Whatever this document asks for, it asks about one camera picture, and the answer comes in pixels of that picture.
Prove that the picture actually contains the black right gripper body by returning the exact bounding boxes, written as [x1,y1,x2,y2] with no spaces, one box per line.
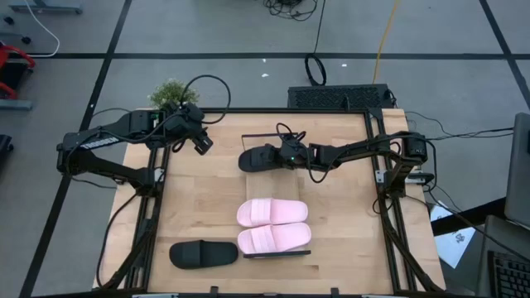
[276,142,318,171]

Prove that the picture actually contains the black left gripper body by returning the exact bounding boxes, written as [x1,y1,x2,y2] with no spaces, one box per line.
[165,102,206,142]

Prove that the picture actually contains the black slide sandal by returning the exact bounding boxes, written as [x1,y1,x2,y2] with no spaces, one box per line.
[238,144,287,174]
[168,238,240,271]

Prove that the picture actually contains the pink slide sandal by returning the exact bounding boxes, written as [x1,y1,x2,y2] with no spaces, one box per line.
[237,222,312,255]
[236,197,310,228]

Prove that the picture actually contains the small green potted plant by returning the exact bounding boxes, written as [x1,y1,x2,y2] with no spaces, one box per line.
[147,78,200,111]

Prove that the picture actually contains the black computer case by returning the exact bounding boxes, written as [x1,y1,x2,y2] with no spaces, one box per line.
[287,84,394,111]

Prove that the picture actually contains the grey floor plate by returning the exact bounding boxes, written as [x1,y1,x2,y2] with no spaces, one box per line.
[0,99,33,111]

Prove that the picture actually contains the red and black stand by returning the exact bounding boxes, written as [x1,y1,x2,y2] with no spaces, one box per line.
[0,41,36,100]

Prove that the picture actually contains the white paper sheet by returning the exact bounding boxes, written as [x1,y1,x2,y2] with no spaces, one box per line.
[430,202,477,269]

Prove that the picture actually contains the grey cart base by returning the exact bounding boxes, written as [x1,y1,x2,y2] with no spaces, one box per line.
[7,0,82,16]

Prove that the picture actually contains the grey side desk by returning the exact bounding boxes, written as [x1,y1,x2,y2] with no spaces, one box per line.
[475,214,530,298]

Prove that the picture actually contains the grey monitor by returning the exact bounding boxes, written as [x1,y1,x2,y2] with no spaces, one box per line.
[503,112,530,231]

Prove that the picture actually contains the black keyboard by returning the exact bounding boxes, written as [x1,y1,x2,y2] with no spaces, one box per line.
[488,250,530,298]

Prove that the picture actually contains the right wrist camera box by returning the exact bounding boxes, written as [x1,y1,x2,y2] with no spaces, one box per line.
[282,138,306,155]

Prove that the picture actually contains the black aluminium table frame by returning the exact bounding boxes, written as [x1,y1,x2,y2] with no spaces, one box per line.
[93,107,446,298]

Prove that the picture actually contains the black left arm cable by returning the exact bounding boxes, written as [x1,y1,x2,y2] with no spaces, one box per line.
[171,74,232,154]

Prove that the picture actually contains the black coiled floor cable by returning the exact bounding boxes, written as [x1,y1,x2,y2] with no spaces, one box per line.
[304,0,328,87]

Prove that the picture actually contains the black cable bundle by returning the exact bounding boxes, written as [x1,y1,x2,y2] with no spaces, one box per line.
[263,0,320,22]

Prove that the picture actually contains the yellow cable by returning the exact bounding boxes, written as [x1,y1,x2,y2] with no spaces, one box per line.
[371,0,402,85]

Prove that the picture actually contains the white floor cable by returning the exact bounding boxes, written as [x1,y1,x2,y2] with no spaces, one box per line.
[22,0,61,58]

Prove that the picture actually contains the black cables beside table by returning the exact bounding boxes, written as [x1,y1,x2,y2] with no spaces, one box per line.
[405,110,514,142]

